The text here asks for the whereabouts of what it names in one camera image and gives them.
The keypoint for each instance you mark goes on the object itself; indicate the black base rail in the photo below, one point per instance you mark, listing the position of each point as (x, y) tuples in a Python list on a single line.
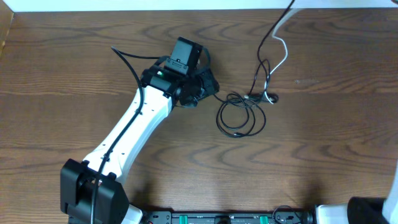
[(283, 216)]

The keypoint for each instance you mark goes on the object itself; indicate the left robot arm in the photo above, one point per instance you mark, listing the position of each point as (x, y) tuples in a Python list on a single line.
[(91, 191)]

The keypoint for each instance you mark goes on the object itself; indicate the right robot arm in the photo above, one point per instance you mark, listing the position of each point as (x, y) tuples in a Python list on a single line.
[(360, 210)]

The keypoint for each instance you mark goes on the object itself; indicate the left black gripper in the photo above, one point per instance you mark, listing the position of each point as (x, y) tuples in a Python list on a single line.
[(212, 88)]

